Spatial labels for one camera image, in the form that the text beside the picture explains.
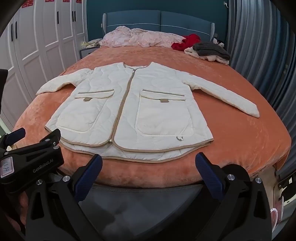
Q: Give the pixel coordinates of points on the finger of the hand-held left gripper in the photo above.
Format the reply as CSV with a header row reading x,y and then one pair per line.
x,y
15,135
52,138

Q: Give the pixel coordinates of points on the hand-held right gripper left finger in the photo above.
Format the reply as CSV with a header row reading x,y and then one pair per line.
x,y
89,171

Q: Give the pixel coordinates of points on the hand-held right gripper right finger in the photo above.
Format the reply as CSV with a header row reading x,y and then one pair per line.
x,y
208,172

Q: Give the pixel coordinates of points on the white quilted jacket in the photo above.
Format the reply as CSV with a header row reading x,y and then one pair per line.
x,y
157,111

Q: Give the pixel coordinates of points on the bed with orange cover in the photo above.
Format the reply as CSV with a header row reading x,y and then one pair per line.
x,y
231,143

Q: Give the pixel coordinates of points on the black panel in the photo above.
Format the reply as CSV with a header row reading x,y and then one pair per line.
x,y
2,92

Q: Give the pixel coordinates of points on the grey nightstand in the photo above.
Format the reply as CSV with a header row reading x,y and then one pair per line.
x,y
85,52

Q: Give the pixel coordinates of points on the white panelled wardrobe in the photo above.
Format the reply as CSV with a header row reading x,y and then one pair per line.
x,y
39,46

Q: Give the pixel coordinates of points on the cream fleece garment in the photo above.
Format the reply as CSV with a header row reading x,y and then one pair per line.
x,y
193,52

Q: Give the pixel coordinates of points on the grey knit garment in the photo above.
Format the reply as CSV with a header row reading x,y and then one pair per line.
x,y
211,49

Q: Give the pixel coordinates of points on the black and white plush toy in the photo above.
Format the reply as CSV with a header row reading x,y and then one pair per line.
x,y
218,42

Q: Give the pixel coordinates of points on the grey pleated curtain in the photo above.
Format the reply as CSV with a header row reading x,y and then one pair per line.
x,y
259,51

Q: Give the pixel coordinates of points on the pink floral quilt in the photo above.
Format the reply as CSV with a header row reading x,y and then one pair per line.
x,y
138,38

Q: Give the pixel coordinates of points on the red garment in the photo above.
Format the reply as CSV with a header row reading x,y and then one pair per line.
x,y
188,40

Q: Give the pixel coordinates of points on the blue upholstered headboard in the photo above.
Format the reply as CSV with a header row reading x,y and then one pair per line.
x,y
161,22

